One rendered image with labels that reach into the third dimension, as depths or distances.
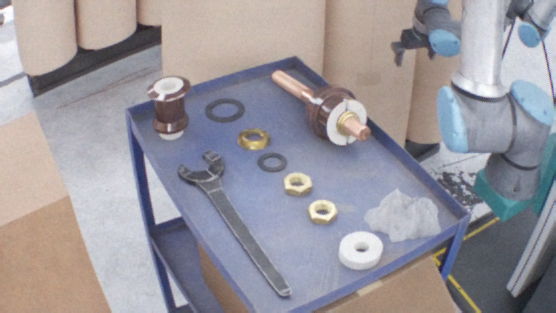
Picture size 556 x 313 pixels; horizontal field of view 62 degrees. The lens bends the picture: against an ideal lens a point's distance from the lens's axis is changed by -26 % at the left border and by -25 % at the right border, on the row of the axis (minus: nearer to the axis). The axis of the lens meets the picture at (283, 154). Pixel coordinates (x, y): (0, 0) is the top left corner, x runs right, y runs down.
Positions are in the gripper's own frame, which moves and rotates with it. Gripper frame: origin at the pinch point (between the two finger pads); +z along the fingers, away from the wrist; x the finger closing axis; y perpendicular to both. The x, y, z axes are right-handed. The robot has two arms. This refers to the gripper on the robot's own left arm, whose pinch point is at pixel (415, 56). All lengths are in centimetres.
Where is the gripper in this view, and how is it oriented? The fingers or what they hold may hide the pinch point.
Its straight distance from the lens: 181.2
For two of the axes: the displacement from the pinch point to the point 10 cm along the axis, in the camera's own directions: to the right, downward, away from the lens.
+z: -0.5, 4.5, 8.9
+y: -3.1, -8.5, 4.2
